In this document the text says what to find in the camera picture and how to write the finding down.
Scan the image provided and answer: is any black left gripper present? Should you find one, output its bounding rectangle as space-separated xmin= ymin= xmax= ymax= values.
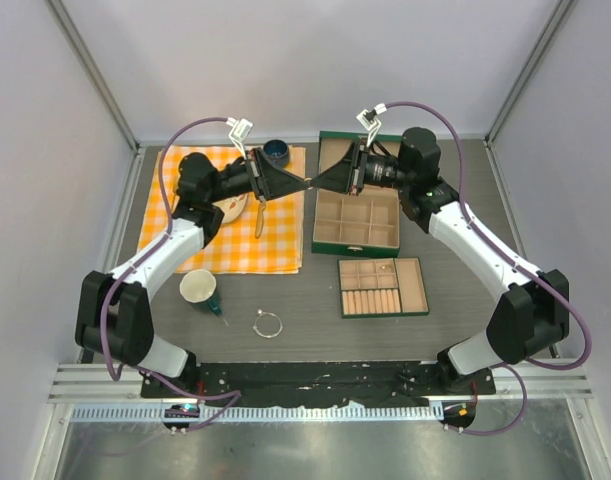
xmin=208 ymin=149 xmax=308 ymax=205

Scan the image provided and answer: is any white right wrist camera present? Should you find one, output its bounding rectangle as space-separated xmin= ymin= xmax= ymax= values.
xmin=356 ymin=103 xmax=387 ymax=147

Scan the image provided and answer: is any silver bangle bracelet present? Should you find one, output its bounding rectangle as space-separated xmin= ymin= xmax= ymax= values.
xmin=252 ymin=309 xmax=284 ymax=340

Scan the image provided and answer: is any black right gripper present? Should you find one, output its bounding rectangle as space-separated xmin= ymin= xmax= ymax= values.
xmin=310 ymin=142 xmax=413 ymax=197

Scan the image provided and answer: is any green jewelry tray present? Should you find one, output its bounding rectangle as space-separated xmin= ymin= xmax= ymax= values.
xmin=338 ymin=258 xmax=430 ymax=318

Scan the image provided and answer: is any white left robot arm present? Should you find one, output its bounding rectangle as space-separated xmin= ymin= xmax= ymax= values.
xmin=75 ymin=148 xmax=309 ymax=399

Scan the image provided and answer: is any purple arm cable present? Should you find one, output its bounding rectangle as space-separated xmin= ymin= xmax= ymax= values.
xmin=100 ymin=116 xmax=244 ymax=434
xmin=384 ymin=101 xmax=594 ymax=435

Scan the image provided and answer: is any white slotted cable duct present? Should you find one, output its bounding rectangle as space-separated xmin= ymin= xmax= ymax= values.
xmin=70 ymin=402 xmax=444 ymax=423

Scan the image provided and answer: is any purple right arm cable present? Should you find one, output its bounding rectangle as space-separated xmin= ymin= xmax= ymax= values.
xmin=384 ymin=101 xmax=594 ymax=435

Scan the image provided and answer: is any floral ceramic plate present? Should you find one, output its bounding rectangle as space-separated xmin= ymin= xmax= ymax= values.
xmin=215 ymin=193 xmax=249 ymax=224

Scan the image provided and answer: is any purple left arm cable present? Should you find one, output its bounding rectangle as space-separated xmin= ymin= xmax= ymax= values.
xmin=100 ymin=116 xmax=244 ymax=434

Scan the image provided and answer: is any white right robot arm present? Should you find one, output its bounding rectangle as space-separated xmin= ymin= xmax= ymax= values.
xmin=312 ymin=127 xmax=569 ymax=395

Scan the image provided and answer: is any green jewelry box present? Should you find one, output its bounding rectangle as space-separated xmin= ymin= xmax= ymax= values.
xmin=311 ymin=131 xmax=401 ymax=258

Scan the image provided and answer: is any gold table knife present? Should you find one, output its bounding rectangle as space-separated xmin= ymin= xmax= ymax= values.
xmin=255 ymin=201 xmax=266 ymax=239

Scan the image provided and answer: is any white green paper cup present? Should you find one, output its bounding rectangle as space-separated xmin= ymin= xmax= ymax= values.
xmin=179 ymin=269 xmax=222 ymax=316

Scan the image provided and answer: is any dark blue cup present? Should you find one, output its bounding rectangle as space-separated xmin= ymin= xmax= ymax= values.
xmin=262 ymin=139 xmax=290 ymax=168

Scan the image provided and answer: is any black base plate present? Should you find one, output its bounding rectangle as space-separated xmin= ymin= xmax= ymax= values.
xmin=141 ymin=361 xmax=496 ymax=409

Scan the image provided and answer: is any orange checkered cloth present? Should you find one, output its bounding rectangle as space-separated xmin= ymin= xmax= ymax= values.
xmin=136 ymin=145 xmax=306 ymax=274

